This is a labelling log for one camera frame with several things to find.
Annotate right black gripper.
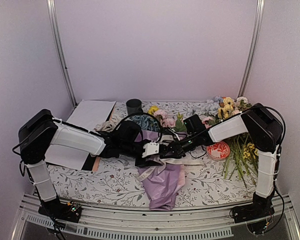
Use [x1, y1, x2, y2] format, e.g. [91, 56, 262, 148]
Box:
[163, 133, 198, 160]

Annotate blue hydrangea stem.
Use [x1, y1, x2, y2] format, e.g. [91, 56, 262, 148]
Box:
[130, 114, 160, 132]

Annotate yellow flower stem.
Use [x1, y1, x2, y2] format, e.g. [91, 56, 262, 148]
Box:
[147, 105, 159, 115]

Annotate pink wrapping paper sheet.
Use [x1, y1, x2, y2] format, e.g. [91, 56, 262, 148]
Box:
[136, 129, 187, 212]

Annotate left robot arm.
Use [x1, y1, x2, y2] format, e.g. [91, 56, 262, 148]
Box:
[12, 109, 150, 217]

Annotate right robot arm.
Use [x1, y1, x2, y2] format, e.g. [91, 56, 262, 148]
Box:
[160, 103, 286, 218]

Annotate pile of fake flowers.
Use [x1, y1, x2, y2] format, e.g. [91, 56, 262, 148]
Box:
[199, 96, 259, 187]

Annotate red patterned bowl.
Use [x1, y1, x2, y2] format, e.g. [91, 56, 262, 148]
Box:
[206, 141, 231, 161]

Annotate dark grey mug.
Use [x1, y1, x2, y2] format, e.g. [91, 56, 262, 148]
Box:
[126, 98, 143, 116]

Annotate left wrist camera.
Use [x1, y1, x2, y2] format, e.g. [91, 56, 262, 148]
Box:
[142, 142, 160, 158]

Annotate front aluminium rail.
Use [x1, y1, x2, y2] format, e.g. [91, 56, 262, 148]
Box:
[9, 192, 300, 240]

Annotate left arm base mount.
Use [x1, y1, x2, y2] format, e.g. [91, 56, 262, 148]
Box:
[38, 198, 82, 223]

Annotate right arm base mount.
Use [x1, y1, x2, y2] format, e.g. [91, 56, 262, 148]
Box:
[229, 198, 275, 223]

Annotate right aluminium frame post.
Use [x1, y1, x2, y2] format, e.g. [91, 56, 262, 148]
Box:
[237, 0, 266, 97]

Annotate aluminium frame post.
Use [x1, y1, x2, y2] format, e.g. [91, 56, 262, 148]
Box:
[237, 0, 266, 97]
[46, 0, 78, 108]

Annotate left aluminium frame post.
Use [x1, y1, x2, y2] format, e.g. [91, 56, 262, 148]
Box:
[46, 0, 78, 108]

